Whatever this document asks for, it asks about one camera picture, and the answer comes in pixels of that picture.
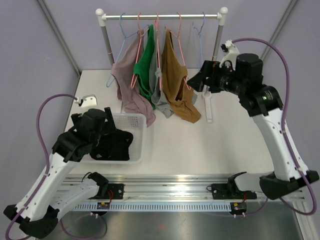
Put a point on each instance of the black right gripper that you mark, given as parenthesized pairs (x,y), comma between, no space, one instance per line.
(211,70)

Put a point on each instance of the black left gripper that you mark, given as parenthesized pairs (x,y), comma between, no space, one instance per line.
(109,125)

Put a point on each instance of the black tank top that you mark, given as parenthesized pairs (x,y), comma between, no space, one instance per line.
(113,146)

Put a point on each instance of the mustard brown tank top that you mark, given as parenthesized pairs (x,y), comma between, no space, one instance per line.
(179,97)

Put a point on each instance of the grey tank top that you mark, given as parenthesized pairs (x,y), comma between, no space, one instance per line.
(158,97)

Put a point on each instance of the light blue hanger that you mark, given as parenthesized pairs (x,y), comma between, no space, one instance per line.
(124,38)
(197,42)

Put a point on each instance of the green tank top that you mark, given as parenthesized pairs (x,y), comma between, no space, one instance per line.
(142,67)

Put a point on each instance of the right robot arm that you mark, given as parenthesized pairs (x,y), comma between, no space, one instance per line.
(263,104)

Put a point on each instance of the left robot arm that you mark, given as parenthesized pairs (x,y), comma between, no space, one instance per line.
(38,213)

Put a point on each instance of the mauve tank top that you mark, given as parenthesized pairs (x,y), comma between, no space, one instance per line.
(133,101)

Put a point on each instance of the white plastic basket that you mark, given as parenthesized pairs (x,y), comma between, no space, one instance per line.
(134,123)

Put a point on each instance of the white clothes rack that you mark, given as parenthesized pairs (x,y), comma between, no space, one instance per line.
(103,18)

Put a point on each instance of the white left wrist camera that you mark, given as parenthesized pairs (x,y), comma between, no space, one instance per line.
(86,101)

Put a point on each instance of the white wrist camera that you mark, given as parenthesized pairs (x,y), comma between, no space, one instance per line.
(231,53)
(86,101)

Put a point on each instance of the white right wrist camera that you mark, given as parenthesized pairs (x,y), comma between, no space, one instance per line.
(231,53)

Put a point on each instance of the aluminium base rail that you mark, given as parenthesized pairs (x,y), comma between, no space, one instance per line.
(167,188)

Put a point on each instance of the white slotted cable duct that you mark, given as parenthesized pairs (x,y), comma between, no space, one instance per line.
(121,206)

